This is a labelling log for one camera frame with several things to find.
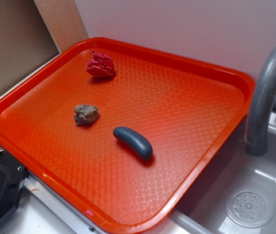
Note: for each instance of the dark green plastic pickle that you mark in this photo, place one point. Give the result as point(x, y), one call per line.
point(135, 141)

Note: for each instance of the orange plastic tray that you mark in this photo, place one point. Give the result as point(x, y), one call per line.
point(185, 108)

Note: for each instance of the grey-brown rock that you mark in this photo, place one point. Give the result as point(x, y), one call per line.
point(85, 114)

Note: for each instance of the crumpled red paper ball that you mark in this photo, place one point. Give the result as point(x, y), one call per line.
point(100, 65)

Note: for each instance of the grey plastic sink basin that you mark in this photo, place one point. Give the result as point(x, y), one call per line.
point(202, 211)

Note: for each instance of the light wooden board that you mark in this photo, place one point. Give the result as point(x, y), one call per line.
point(63, 22)

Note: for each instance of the grey curved faucet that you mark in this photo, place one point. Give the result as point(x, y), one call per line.
point(262, 104)

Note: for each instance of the brown cardboard panel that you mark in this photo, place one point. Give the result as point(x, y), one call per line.
point(25, 42)

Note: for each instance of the round sink drain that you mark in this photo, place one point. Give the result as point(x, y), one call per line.
point(249, 207)

